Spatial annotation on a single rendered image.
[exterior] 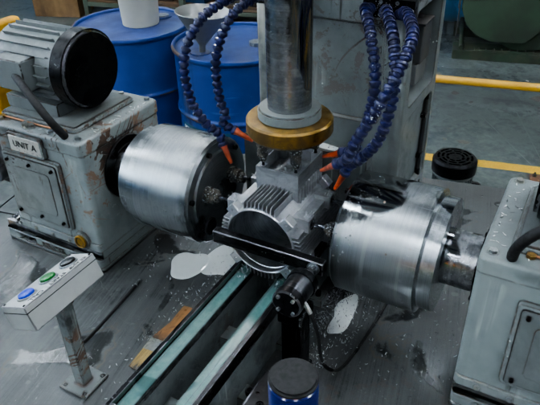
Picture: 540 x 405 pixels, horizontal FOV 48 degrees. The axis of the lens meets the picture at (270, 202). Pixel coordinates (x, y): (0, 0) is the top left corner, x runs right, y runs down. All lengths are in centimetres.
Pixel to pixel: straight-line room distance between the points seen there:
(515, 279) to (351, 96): 57
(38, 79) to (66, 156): 19
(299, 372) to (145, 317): 76
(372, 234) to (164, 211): 47
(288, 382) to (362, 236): 47
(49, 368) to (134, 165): 46
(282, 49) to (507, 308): 60
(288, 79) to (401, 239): 36
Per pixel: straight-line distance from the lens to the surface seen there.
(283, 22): 114
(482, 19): 523
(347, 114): 141
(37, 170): 154
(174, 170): 131
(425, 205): 114
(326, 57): 139
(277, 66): 117
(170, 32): 306
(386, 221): 112
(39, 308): 113
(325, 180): 133
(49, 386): 136
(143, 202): 137
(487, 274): 105
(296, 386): 72
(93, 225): 152
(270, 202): 123
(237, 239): 125
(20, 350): 145
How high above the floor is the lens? 177
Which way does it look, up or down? 33 degrees down
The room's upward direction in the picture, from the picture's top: 2 degrees counter-clockwise
